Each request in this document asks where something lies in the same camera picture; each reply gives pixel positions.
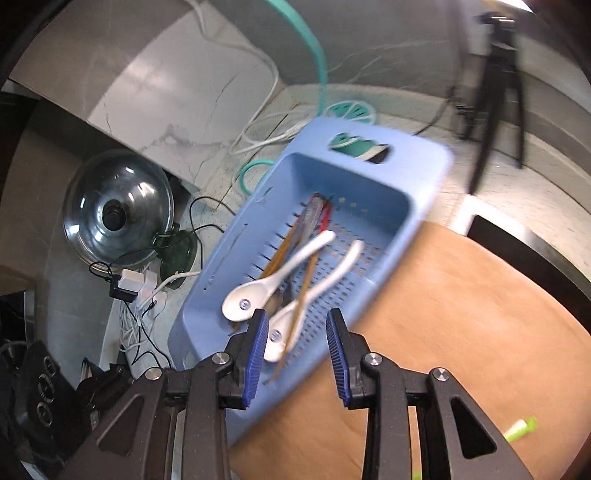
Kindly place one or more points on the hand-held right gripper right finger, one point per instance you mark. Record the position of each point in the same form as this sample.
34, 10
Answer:
337, 364

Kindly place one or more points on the plain wooden chopstick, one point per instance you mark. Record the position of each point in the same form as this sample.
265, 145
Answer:
288, 332
304, 286

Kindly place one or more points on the blue plastic slotted basket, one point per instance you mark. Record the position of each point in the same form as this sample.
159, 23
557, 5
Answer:
392, 184

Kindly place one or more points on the teal power strip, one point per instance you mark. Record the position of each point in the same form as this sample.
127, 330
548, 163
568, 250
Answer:
351, 110

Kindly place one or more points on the dark green lamp base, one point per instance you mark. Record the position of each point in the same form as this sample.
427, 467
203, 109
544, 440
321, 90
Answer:
178, 254

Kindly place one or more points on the black tripod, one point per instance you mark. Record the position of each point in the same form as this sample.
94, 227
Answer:
501, 60

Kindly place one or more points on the white power adapter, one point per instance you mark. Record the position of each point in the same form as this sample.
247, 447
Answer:
130, 281

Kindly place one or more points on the black power adapter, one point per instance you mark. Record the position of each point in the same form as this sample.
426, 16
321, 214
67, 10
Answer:
121, 291

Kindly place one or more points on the grey metal utensil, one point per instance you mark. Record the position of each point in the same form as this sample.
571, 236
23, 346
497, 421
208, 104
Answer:
310, 217

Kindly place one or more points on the black cooktop with steel rim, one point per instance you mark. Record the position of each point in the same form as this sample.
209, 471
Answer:
531, 258

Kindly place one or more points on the brown mat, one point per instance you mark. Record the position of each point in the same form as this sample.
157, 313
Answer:
461, 323

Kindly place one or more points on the white power strip with plugs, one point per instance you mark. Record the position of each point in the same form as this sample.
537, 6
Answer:
178, 277

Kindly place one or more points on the red-tipped wooden chopstick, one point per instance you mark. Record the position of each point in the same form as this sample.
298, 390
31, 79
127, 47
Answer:
281, 249
288, 251

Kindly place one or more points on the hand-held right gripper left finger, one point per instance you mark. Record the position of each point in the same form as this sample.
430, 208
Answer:
256, 360

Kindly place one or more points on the black appliance with dials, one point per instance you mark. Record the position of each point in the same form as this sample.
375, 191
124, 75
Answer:
46, 392

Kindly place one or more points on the white ceramic spoon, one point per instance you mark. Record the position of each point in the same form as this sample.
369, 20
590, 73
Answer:
258, 290
339, 270

